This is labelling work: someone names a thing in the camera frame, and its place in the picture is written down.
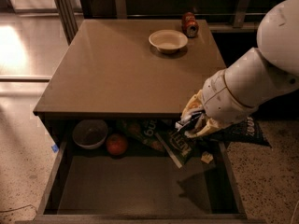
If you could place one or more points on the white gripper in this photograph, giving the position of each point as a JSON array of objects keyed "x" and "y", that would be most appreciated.
[{"x": 218, "y": 102}]

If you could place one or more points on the blue chip bag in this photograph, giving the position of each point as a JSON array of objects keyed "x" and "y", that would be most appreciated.
[{"x": 246, "y": 131}]

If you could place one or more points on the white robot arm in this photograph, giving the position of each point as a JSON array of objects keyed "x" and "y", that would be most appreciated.
[{"x": 269, "y": 70}]

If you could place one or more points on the green kettle chip bag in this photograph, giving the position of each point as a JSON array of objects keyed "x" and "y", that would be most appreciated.
[{"x": 179, "y": 148}]

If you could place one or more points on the grey cabinet with top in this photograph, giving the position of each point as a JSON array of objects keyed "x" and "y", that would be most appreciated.
[{"x": 111, "y": 71}]

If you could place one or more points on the grey bowl in drawer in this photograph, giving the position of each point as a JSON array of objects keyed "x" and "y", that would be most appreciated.
[{"x": 90, "y": 133}]

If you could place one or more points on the open top drawer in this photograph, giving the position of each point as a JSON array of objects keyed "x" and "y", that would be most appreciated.
[{"x": 143, "y": 187}]

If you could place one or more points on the small yellow white object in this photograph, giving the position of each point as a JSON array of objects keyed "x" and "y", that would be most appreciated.
[{"x": 207, "y": 157}]

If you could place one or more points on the white bowl on cabinet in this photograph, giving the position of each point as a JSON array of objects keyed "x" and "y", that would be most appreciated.
[{"x": 168, "y": 41}]

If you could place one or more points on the red apple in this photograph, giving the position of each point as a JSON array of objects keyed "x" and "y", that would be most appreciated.
[{"x": 116, "y": 144}]

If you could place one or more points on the red soda can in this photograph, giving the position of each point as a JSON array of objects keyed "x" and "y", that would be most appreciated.
[{"x": 189, "y": 25}]

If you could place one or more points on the blue tape piece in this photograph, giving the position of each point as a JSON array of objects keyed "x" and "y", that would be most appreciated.
[{"x": 55, "y": 148}]

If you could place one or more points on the grey metal bracket right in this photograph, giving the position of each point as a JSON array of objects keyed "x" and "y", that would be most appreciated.
[{"x": 240, "y": 13}]

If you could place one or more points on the grey metal bracket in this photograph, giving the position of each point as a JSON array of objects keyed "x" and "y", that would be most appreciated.
[
  {"x": 240, "y": 13},
  {"x": 121, "y": 10}
]

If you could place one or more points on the grey metal bracket left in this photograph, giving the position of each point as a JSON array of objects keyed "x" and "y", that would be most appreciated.
[{"x": 121, "y": 10}]

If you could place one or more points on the metal frame post left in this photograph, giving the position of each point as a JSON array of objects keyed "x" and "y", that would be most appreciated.
[{"x": 68, "y": 19}]

